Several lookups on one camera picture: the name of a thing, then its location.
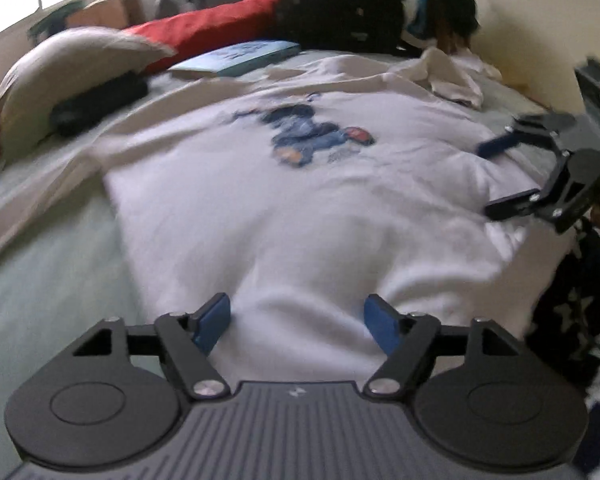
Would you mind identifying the black pouch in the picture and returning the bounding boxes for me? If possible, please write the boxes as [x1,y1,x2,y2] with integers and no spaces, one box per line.
[49,71,150,137]

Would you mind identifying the white t-shirt with blue print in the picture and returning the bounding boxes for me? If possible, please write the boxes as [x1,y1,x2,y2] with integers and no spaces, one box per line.
[0,49,583,396]

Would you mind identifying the grey-green pillow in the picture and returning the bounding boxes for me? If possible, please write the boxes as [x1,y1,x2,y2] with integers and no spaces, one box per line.
[0,26,177,163]

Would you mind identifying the cardboard box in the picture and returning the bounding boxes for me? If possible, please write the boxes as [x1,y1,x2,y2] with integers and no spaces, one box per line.
[82,0,143,28]

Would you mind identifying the green stool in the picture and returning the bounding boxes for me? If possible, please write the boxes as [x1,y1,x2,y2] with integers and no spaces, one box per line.
[27,0,88,41]

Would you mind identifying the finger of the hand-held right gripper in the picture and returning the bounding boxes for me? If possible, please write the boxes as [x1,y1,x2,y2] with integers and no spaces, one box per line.
[476,111,578,158]
[484,157,588,233]

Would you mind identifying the blue book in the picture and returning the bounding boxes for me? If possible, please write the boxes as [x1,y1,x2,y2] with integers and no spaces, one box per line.
[169,40,302,80]

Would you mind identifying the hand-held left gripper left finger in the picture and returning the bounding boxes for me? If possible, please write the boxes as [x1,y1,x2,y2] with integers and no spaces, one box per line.
[72,292,231,401]

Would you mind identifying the red quilt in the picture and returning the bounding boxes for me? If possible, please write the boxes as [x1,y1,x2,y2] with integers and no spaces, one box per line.
[0,0,286,163]

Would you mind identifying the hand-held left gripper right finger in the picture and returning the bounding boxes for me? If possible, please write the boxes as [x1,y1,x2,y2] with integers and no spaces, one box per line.
[362,294,526,401]

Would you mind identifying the navy star-print pants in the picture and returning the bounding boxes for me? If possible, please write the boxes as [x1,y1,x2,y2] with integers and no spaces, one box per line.
[525,210,600,480]

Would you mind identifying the black backpack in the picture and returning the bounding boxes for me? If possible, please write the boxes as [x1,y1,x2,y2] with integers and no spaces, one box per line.
[272,0,406,56]

